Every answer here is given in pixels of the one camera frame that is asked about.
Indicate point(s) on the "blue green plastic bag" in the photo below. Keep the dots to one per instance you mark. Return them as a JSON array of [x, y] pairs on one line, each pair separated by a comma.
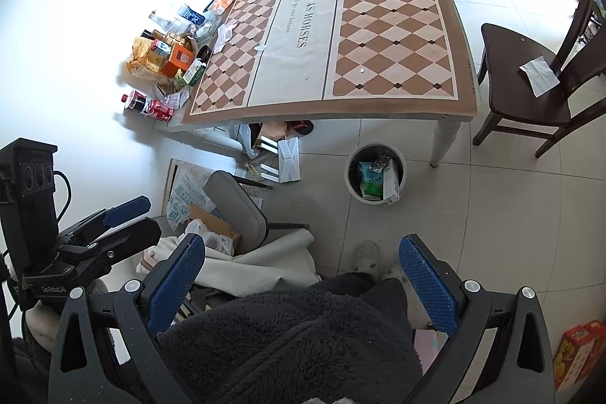
[[371, 184]]

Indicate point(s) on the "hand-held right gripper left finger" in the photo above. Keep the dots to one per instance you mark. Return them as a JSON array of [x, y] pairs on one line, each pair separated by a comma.
[[177, 281]]

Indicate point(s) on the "dark wooden chair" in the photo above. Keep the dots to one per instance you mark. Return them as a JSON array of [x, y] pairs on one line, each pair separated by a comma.
[[516, 72]]

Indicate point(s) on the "grey wrapper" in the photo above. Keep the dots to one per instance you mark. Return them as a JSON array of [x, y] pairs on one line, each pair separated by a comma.
[[380, 162]]

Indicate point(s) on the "green white box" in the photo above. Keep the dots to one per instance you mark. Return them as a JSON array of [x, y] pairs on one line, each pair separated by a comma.
[[193, 72]]

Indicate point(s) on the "grey office chair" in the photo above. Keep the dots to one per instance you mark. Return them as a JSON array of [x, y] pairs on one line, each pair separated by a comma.
[[236, 205]]

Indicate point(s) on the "orange white bag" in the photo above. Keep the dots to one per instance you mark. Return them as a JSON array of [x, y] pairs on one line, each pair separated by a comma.
[[222, 1]]

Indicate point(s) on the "brown checked tablecloth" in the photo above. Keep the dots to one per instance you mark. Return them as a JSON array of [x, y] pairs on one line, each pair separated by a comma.
[[303, 68]]

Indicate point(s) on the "red snack box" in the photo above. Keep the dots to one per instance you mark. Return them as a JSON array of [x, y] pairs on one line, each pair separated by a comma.
[[600, 337], [570, 356]]

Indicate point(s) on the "round grey trash bin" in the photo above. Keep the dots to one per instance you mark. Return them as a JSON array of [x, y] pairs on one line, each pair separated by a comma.
[[351, 188]]

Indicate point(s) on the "dark fleece garment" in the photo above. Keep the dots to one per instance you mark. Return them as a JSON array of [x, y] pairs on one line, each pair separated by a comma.
[[284, 347]]

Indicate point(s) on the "white dining table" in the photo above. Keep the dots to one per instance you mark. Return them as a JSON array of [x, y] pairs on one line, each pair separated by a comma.
[[445, 139]]

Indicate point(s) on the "white tissue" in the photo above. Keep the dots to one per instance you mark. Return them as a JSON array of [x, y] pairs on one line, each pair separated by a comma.
[[537, 75]]

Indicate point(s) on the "white plastic bag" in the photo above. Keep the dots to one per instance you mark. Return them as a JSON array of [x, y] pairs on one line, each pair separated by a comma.
[[208, 238]]

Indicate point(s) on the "cola bottle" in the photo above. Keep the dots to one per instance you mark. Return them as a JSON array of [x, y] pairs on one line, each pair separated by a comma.
[[151, 107]]

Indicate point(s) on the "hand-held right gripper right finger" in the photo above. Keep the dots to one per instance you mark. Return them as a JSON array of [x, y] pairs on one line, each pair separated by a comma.
[[426, 285]]

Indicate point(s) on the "translucent printed plastic bag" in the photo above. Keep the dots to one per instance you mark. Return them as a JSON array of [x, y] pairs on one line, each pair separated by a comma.
[[187, 195]]

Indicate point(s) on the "grey fuzzy slipper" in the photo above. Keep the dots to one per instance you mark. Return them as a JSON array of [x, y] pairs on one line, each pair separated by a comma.
[[367, 255]]

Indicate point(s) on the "white crumpled plastic sheet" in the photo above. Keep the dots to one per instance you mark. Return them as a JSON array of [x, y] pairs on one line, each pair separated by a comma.
[[222, 37]]

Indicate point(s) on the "yellow plastic bag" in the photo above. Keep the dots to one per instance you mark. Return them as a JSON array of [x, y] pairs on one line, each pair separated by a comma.
[[142, 61]]

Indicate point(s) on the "white paper bag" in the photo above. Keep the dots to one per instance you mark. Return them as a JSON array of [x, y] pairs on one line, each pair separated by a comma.
[[289, 162]]

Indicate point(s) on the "white medicine box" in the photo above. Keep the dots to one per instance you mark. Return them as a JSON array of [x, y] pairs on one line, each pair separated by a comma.
[[392, 181]]

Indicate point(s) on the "cardboard box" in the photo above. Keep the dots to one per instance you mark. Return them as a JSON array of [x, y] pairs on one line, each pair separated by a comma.
[[218, 222]]

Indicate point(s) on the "black round object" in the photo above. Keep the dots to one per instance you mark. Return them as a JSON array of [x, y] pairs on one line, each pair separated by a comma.
[[204, 53]]

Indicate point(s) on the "orange box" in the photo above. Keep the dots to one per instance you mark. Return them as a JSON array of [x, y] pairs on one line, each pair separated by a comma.
[[179, 59]]

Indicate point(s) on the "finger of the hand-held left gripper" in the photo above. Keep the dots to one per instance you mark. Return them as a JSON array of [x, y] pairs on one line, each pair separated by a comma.
[[132, 236], [125, 207]]

